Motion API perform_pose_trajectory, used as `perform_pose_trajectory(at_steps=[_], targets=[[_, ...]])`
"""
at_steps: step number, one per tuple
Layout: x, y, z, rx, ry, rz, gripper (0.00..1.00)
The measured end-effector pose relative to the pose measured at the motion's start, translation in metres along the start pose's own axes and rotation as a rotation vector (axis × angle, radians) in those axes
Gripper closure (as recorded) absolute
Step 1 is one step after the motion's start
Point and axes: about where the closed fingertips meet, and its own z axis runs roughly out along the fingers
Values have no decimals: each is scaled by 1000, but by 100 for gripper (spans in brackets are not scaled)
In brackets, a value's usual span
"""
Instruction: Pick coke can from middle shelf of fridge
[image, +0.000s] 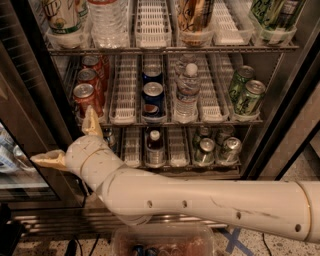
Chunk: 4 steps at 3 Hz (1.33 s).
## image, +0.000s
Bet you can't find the green can bottom shelf front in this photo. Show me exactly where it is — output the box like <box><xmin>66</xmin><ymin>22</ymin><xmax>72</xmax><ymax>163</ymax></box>
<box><xmin>194</xmin><ymin>138</ymin><xmax>215</xmax><ymax>165</ymax></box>

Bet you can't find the rear blue pepsi can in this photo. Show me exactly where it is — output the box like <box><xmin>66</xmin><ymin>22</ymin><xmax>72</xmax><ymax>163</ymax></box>
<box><xmin>142</xmin><ymin>65</ymin><xmax>162</xmax><ymax>84</ymax></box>

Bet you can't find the clear plastic bin on floor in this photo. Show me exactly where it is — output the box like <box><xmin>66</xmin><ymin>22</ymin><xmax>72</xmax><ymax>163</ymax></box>
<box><xmin>111</xmin><ymin>223</ymin><xmax>213</xmax><ymax>256</ymax></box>

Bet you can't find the rear green can middle shelf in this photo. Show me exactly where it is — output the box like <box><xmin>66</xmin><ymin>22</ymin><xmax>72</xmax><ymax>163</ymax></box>
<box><xmin>228</xmin><ymin>65</ymin><xmax>255</xmax><ymax>103</ymax></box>

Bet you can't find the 7up bottle top shelf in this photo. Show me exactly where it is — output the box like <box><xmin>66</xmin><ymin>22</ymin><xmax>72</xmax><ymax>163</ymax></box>
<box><xmin>41</xmin><ymin>0</ymin><xmax>81</xmax><ymax>35</ymax></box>

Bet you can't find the stainless steel fridge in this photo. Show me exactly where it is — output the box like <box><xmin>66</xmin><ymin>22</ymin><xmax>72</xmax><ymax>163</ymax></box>
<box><xmin>9</xmin><ymin>0</ymin><xmax>320</xmax><ymax>236</ymax></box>

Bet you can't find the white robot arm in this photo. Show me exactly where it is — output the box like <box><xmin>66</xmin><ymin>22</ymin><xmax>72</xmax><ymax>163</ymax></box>
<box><xmin>31</xmin><ymin>107</ymin><xmax>320</xmax><ymax>244</ymax></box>

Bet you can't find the large water bottle top shelf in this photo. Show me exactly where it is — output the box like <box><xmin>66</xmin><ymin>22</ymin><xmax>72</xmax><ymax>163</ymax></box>
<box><xmin>87</xmin><ymin>0</ymin><xmax>129</xmax><ymax>49</ymax></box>

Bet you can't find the clear water bottle middle shelf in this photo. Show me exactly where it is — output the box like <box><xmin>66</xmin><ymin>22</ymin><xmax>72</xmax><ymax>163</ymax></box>
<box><xmin>176</xmin><ymin>63</ymin><xmax>200</xmax><ymax>117</ymax></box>

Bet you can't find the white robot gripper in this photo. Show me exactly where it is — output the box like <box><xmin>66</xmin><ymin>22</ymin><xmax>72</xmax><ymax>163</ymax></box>
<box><xmin>30</xmin><ymin>105</ymin><xmax>124</xmax><ymax>191</ymax></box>

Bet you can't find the red coke can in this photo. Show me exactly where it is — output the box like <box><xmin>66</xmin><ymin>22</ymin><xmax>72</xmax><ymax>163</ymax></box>
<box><xmin>73</xmin><ymin>83</ymin><xmax>103</xmax><ymax>118</ymax></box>
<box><xmin>81</xmin><ymin>55</ymin><xmax>108</xmax><ymax>91</ymax></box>
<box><xmin>77</xmin><ymin>68</ymin><xmax>105</xmax><ymax>105</ymax></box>

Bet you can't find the silver green can bottom right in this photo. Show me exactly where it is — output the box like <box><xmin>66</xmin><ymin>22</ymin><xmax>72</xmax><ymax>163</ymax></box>
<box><xmin>218</xmin><ymin>137</ymin><xmax>242</xmax><ymax>164</ymax></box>

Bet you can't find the blue pepsi can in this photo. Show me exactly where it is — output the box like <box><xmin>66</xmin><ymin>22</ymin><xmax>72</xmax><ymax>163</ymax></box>
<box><xmin>142</xmin><ymin>82</ymin><xmax>164</xmax><ymax>117</ymax></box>
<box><xmin>142</xmin><ymin>65</ymin><xmax>162</xmax><ymax>84</ymax></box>

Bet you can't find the front green can middle shelf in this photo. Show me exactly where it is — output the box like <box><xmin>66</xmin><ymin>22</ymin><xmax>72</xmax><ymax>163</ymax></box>
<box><xmin>234</xmin><ymin>80</ymin><xmax>266</xmax><ymax>116</ymax></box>

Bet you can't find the glass fridge door left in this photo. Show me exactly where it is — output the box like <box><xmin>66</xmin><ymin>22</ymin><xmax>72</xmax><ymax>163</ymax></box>
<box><xmin>0</xmin><ymin>0</ymin><xmax>85</xmax><ymax>209</ymax></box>

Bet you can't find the brown tea bottle top shelf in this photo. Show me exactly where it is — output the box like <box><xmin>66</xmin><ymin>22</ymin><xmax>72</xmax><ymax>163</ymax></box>
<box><xmin>177</xmin><ymin>0</ymin><xmax>215</xmax><ymax>33</ymax></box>

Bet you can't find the green can shelf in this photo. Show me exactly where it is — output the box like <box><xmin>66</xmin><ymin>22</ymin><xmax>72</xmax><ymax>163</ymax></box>
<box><xmin>194</xmin><ymin>138</ymin><xmax>215</xmax><ymax>165</ymax></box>
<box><xmin>234</xmin><ymin>80</ymin><xmax>266</xmax><ymax>116</ymax></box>
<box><xmin>228</xmin><ymin>65</ymin><xmax>255</xmax><ymax>103</ymax></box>

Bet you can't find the green bottle top shelf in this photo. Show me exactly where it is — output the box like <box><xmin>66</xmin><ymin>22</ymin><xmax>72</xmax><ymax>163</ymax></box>
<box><xmin>249</xmin><ymin>0</ymin><xmax>306</xmax><ymax>32</ymax></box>

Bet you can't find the front blue pepsi can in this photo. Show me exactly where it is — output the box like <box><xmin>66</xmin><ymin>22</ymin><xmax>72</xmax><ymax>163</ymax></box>
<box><xmin>142</xmin><ymin>82</ymin><xmax>164</xmax><ymax>117</ymax></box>

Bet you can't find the brown bottle white cap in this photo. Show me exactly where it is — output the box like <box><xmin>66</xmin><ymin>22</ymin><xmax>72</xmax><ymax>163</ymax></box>
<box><xmin>147</xmin><ymin>130</ymin><xmax>164</xmax><ymax>165</ymax></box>

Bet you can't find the black cable on floor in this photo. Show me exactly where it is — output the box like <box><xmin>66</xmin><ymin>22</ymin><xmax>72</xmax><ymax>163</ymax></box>
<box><xmin>261</xmin><ymin>233</ymin><xmax>274</xmax><ymax>256</ymax></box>

